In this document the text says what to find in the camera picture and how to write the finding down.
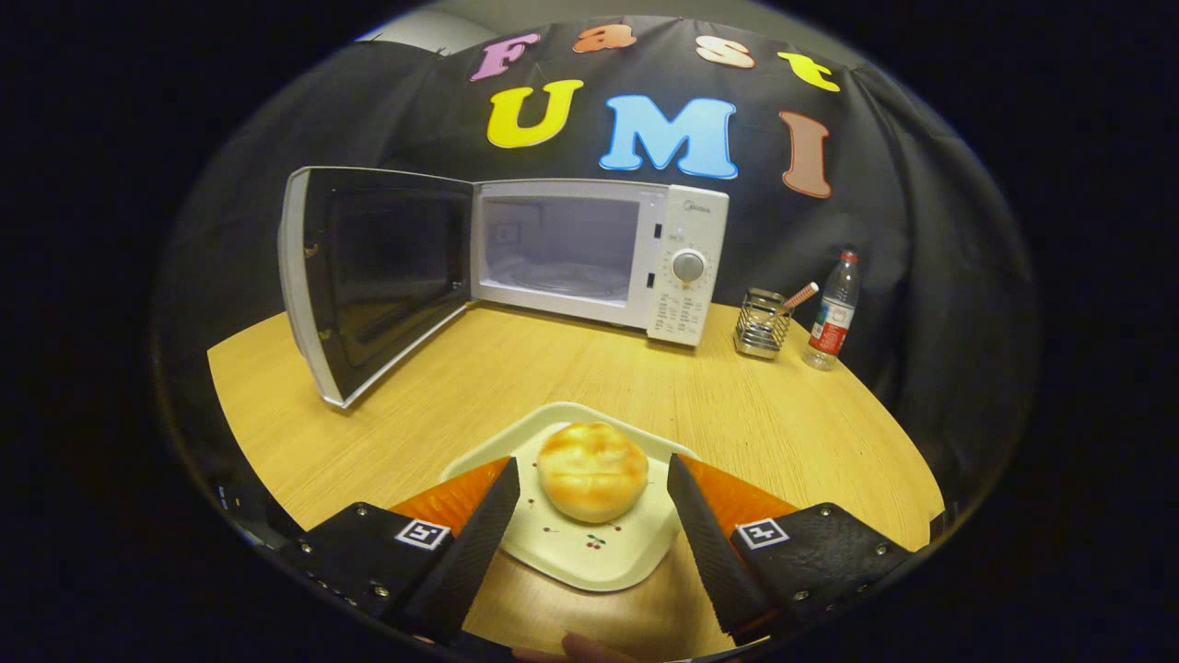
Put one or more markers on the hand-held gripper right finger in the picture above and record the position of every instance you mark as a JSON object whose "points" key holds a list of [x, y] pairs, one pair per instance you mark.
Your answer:
{"points": [[709, 543]]}

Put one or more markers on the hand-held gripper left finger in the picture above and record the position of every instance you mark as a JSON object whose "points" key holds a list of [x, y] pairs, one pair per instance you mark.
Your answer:
{"points": [[479, 543]]}

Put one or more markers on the golden bread bun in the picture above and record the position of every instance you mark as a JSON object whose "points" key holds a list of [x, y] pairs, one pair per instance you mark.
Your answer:
{"points": [[592, 471]]}

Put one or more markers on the white microwave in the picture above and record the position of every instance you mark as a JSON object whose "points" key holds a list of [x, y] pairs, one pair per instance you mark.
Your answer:
{"points": [[686, 304]]}

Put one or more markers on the cream plate with cherry print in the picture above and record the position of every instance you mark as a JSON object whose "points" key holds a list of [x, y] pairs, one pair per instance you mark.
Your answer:
{"points": [[589, 552]]}

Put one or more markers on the clear plastic water bottle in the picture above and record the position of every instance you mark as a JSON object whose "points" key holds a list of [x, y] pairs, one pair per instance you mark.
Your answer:
{"points": [[834, 318]]}

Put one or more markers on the red white striped straw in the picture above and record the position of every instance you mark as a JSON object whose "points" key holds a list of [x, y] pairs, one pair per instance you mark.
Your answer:
{"points": [[801, 296]]}

